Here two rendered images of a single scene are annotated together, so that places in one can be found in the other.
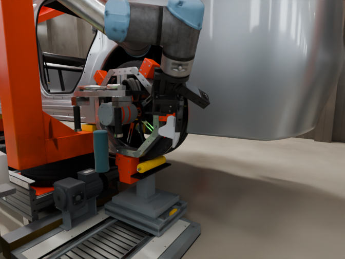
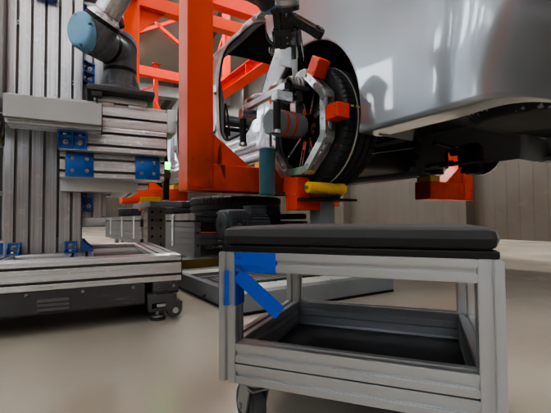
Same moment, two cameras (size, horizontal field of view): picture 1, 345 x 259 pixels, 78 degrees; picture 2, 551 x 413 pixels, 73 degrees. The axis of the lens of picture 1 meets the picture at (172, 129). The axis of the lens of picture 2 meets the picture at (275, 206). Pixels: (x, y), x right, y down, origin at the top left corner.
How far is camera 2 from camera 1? 0.90 m
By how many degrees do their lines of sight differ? 27
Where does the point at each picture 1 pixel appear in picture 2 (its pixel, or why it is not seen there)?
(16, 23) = (198, 47)
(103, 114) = (267, 121)
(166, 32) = not seen: outside the picture
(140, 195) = not seen: hidden behind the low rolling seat
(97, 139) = (262, 155)
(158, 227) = not seen: hidden behind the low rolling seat
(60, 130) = (229, 157)
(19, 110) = (192, 129)
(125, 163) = (291, 185)
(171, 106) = (288, 38)
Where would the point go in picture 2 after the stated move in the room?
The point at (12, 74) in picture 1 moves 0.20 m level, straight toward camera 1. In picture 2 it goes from (189, 93) to (188, 81)
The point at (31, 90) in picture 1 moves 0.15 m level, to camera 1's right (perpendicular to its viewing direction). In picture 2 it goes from (204, 111) to (226, 107)
